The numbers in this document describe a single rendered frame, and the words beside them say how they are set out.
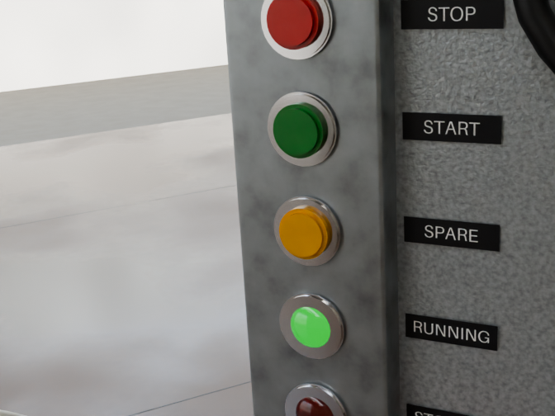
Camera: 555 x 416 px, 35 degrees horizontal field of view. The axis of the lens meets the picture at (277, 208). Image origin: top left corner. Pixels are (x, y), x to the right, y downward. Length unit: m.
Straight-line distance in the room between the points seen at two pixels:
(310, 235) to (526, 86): 0.12
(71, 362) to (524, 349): 3.12
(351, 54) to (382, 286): 0.11
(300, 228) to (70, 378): 2.98
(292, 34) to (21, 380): 3.09
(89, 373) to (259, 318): 2.94
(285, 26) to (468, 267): 0.14
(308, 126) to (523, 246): 0.11
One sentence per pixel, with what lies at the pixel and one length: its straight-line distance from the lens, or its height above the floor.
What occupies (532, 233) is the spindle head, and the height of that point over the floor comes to 1.38.
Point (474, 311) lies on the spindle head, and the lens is 0.43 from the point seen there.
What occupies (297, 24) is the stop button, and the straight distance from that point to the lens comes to 0.40.
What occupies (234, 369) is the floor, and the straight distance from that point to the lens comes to 3.29.
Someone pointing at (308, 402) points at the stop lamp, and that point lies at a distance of 0.47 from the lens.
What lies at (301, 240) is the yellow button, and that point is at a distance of 0.42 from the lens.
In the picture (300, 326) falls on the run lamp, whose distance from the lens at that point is 0.44.
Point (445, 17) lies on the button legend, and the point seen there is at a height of 1.48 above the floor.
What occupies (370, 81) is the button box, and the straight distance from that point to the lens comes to 0.40.
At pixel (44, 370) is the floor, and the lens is 3.48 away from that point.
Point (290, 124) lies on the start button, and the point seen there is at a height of 1.43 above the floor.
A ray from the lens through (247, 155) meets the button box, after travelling 0.43.
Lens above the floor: 1.51
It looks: 17 degrees down
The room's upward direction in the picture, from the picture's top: 3 degrees counter-clockwise
